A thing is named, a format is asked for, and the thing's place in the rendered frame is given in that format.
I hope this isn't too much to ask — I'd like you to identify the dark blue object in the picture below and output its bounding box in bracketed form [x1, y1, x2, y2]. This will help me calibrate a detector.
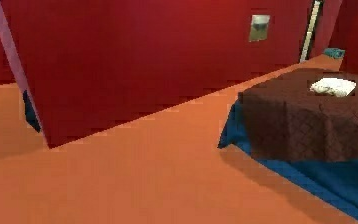
[22, 90, 42, 133]

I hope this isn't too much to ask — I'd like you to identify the brown and blue bed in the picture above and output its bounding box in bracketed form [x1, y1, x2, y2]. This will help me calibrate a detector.
[217, 68, 358, 224]

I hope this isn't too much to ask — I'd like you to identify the framed wall picture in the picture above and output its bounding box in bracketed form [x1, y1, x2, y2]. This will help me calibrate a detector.
[248, 14, 271, 43]

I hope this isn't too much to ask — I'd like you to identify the white pillow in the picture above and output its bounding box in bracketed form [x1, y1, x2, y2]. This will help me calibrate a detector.
[309, 77, 357, 98]

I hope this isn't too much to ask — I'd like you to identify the teal box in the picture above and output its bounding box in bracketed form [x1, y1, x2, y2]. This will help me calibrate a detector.
[322, 47, 346, 60]

